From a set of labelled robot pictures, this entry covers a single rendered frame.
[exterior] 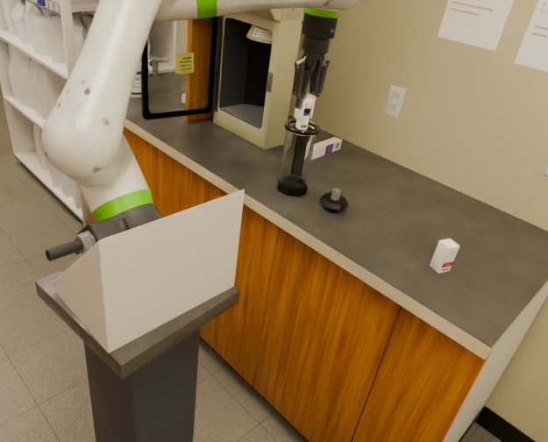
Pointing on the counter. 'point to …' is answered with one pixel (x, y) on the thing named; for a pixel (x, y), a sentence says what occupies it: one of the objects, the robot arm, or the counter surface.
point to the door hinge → (217, 63)
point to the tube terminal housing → (284, 37)
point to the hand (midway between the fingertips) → (304, 107)
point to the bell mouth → (259, 34)
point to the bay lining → (243, 67)
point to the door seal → (185, 111)
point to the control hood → (269, 13)
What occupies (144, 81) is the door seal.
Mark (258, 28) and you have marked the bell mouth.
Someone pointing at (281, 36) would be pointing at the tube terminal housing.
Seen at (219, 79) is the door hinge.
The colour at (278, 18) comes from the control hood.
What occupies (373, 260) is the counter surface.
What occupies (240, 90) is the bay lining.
